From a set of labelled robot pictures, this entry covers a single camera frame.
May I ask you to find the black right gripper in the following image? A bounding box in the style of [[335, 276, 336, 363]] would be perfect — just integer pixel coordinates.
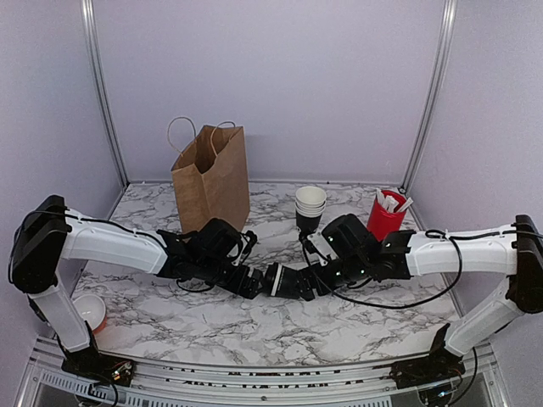
[[288, 255, 370, 303]]

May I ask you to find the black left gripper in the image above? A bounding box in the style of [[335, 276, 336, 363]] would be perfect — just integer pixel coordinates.
[[196, 255, 266, 298]]

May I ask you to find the single black coffee cup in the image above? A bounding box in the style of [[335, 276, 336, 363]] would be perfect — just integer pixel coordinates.
[[271, 265, 300, 299]]

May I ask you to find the brown paper bag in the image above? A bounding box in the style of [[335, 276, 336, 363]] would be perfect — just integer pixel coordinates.
[[166, 116, 250, 233]]

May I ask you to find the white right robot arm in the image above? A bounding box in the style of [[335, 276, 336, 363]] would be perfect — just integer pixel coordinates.
[[300, 214, 542, 381]]

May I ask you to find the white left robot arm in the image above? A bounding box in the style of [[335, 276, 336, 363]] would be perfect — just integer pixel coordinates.
[[8, 195, 263, 377]]

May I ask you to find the stack of paper coffee cups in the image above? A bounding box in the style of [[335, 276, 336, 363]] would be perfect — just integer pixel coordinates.
[[295, 186, 327, 234]]

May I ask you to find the red utensil cup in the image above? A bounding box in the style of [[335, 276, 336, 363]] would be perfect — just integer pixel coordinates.
[[367, 189, 412, 242]]

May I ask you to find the orange white bowl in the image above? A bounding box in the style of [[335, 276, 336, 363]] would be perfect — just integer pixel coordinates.
[[73, 293, 107, 333]]

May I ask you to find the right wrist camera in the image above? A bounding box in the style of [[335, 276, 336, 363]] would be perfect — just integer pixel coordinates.
[[299, 231, 338, 264]]

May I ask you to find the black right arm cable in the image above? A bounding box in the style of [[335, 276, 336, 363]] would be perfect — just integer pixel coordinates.
[[299, 228, 463, 309]]

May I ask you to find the front aluminium rail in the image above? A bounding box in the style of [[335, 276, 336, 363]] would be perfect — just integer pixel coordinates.
[[15, 337, 510, 406]]

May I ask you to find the right aluminium frame post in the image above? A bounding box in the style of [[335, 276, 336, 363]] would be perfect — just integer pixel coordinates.
[[401, 0, 458, 193]]

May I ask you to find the aluminium frame post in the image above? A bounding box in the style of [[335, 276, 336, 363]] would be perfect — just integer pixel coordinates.
[[81, 0, 129, 189], [401, 0, 458, 193]]

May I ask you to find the left aluminium frame post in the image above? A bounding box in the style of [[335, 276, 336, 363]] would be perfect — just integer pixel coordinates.
[[81, 0, 129, 189]]

